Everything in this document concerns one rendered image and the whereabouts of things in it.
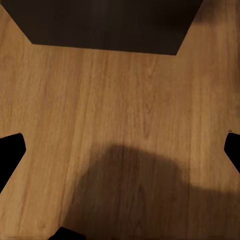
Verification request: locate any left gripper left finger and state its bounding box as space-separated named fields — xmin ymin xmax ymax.
xmin=0 ymin=133 xmax=26 ymax=193

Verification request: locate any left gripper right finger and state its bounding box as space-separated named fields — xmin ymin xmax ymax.
xmin=224 ymin=133 xmax=240 ymax=173

